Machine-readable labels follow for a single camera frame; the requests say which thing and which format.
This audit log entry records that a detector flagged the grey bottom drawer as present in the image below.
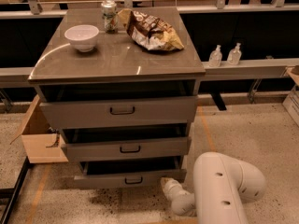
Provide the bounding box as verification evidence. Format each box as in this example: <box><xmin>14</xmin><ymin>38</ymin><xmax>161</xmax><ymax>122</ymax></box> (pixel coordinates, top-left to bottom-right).
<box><xmin>74</xmin><ymin>156</ymin><xmax>187</xmax><ymax>189</ymax></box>

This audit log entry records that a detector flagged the grey drawer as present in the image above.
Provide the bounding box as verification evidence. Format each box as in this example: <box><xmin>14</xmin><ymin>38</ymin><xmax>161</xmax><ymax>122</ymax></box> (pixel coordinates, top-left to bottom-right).
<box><xmin>74</xmin><ymin>156</ymin><xmax>187</xmax><ymax>189</ymax></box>
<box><xmin>62</xmin><ymin>137</ymin><xmax>192</xmax><ymax>161</ymax></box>
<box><xmin>40</xmin><ymin>96</ymin><xmax>197</xmax><ymax>129</ymax></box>

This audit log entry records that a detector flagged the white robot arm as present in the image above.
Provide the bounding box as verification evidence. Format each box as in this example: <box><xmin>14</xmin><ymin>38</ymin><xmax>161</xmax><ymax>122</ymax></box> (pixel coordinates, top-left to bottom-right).
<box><xmin>161</xmin><ymin>152</ymin><xmax>266</xmax><ymax>224</ymax></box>

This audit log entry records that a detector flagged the grey drawer cabinet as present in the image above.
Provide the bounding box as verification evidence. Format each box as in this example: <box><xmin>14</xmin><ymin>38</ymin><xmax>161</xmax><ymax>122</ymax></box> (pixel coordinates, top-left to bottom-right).
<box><xmin>27</xmin><ymin>7</ymin><xmax>206</xmax><ymax>173</ymax></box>

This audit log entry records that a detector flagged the grey middle drawer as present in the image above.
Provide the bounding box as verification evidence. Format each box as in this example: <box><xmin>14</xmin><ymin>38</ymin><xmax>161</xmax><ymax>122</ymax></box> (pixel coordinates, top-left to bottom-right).
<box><xmin>62</xmin><ymin>137</ymin><xmax>192</xmax><ymax>161</ymax></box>

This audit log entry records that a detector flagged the grey top drawer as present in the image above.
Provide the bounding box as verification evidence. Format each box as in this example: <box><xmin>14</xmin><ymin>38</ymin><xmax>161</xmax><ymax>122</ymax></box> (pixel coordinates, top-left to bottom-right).
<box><xmin>40</xmin><ymin>96</ymin><xmax>197</xmax><ymax>129</ymax></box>

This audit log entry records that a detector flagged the brown chip bag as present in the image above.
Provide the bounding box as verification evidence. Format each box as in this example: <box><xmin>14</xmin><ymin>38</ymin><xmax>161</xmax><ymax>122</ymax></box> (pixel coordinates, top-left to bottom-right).
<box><xmin>118</xmin><ymin>8</ymin><xmax>184</xmax><ymax>51</ymax></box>

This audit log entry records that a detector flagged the left clear sanitizer bottle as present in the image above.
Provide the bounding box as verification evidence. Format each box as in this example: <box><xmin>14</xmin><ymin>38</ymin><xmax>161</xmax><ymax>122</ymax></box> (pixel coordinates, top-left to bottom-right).
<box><xmin>208</xmin><ymin>45</ymin><xmax>222</xmax><ymax>67</ymax></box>

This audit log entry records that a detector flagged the clear sanitizer bottle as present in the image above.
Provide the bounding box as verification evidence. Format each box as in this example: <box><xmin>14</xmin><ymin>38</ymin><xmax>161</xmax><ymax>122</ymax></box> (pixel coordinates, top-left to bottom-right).
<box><xmin>208</xmin><ymin>45</ymin><xmax>222</xmax><ymax>67</ymax></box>
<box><xmin>227</xmin><ymin>43</ymin><xmax>242</xmax><ymax>65</ymax></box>

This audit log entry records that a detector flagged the white bowl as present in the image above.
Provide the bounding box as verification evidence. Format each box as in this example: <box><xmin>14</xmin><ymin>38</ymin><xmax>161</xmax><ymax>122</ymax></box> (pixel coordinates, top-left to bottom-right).
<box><xmin>64</xmin><ymin>24</ymin><xmax>99</xmax><ymax>52</ymax></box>

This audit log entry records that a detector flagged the right clear sanitizer bottle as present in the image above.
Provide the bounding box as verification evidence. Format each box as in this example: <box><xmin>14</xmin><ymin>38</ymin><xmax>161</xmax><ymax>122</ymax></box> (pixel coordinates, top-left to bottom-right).
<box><xmin>227</xmin><ymin>43</ymin><xmax>242</xmax><ymax>65</ymax></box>

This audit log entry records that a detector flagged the green soda can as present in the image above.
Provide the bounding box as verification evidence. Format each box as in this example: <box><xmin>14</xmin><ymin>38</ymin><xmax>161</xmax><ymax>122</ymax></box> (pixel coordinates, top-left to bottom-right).
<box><xmin>101</xmin><ymin>0</ymin><xmax>118</xmax><ymax>34</ymax></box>

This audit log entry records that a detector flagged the cardboard box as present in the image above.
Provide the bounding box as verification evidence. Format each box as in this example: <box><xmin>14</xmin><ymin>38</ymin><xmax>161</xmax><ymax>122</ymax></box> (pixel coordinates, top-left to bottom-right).
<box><xmin>12</xmin><ymin>95</ymin><xmax>68</xmax><ymax>163</ymax></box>

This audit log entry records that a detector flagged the white box at right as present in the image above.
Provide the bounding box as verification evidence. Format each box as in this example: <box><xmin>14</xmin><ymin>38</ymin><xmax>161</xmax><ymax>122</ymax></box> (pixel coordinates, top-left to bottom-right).
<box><xmin>283</xmin><ymin>65</ymin><xmax>299</xmax><ymax>126</ymax></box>

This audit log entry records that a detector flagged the grey metal rail shelf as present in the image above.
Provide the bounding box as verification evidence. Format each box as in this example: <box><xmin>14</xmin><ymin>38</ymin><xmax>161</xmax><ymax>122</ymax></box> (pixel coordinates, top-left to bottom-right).
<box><xmin>0</xmin><ymin>58</ymin><xmax>299</xmax><ymax>89</ymax></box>

